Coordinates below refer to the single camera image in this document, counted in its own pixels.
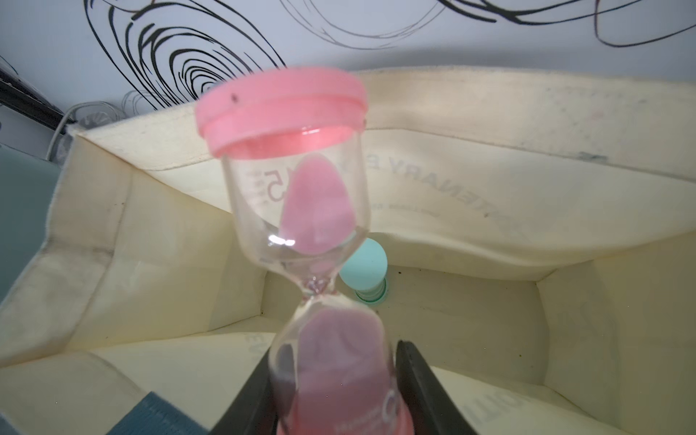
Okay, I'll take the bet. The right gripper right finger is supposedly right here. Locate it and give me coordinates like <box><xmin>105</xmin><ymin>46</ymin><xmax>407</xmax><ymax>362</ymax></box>
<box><xmin>395</xmin><ymin>341</ymin><xmax>478</xmax><ymax>435</ymax></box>

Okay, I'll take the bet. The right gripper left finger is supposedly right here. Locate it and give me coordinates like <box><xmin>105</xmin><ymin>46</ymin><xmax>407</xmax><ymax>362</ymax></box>
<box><xmin>210</xmin><ymin>351</ymin><xmax>277</xmax><ymax>435</ymax></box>

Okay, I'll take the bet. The pink hourglass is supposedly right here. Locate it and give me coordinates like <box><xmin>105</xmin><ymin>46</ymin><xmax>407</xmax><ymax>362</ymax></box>
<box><xmin>195</xmin><ymin>67</ymin><xmax>413</xmax><ymax>434</ymax></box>

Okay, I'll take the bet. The cream canvas tote bag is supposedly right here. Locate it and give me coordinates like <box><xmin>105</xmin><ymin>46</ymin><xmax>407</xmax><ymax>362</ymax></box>
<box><xmin>1</xmin><ymin>68</ymin><xmax>695</xmax><ymax>434</ymax></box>

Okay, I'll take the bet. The mint green toaster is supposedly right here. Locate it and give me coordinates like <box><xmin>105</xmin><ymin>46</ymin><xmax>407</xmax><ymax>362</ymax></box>
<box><xmin>0</xmin><ymin>146</ymin><xmax>60</xmax><ymax>297</ymax></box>

